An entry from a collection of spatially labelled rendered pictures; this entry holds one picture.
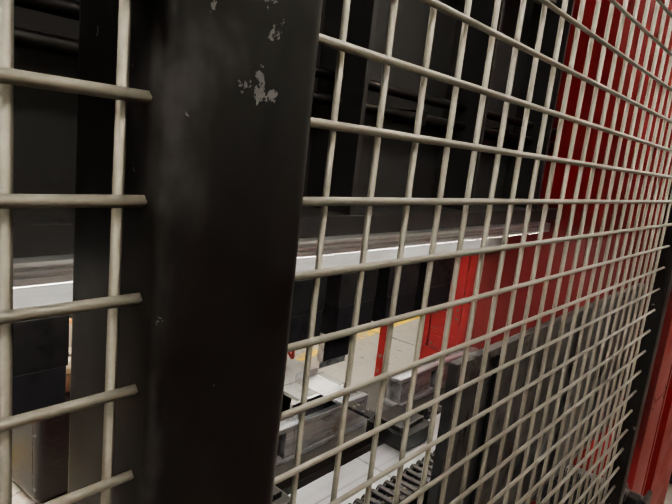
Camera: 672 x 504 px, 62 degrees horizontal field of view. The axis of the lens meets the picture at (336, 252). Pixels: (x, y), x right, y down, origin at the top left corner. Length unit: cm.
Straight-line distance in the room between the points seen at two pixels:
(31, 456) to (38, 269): 166
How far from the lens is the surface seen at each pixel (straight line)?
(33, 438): 228
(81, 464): 20
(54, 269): 72
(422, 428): 138
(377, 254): 146
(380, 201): 21
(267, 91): 16
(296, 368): 166
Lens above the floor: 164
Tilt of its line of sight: 11 degrees down
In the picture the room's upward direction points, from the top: 6 degrees clockwise
